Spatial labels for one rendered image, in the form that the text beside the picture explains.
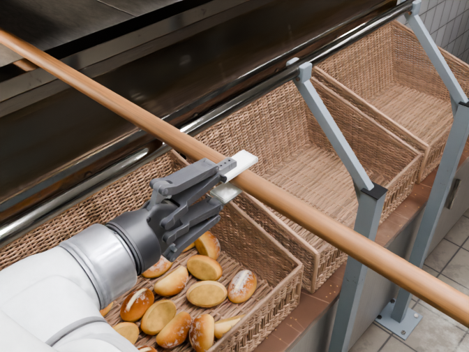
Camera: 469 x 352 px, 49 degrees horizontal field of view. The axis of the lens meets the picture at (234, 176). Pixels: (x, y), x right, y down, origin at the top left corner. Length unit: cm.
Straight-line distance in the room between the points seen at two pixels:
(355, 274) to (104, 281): 80
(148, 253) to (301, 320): 77
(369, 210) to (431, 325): 107
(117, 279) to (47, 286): 8
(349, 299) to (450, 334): 85
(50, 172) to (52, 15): 39
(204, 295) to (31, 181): 48
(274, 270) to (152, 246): 74
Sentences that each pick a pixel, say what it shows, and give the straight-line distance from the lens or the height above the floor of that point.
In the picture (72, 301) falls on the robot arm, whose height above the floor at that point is 124.
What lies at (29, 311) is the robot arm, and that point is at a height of 125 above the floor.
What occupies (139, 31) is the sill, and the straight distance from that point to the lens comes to 124.
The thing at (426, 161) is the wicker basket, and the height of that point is 67.
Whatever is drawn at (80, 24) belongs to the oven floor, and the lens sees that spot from 129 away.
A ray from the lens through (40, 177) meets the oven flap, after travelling 120.
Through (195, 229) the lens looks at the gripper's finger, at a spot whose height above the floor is 115.
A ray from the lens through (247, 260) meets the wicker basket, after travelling 139.
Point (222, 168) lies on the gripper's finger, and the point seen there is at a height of 123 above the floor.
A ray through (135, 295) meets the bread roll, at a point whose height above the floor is 65.
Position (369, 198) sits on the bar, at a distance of 112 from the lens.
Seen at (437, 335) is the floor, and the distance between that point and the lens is 213.
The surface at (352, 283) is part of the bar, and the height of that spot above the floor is 67.
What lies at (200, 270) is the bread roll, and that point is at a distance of 136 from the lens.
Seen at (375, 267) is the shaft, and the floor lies 120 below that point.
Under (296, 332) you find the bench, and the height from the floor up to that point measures 58.
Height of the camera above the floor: 166
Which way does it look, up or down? 39 degrees down
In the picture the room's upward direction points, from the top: straight up
